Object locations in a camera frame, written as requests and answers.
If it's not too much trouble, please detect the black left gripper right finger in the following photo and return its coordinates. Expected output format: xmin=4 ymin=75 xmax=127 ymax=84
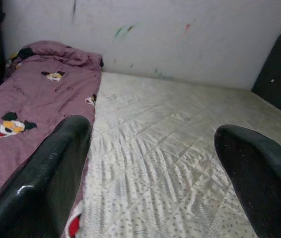
xmin=214 ymin=124 xmax=281 ymax=238

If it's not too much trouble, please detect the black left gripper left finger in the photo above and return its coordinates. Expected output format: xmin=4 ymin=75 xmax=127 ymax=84
xmin=0 ymin=116 xmax=92 ymax=238

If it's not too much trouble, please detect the purple cartoon print blanket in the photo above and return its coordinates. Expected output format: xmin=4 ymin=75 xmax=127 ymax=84
xmin=0 ymin=41 xmax=104 ymax=238

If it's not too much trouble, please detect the white quilted mattress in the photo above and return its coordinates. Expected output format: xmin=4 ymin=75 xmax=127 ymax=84
xmin=80 ymin=71 xmax=281 ymax=238

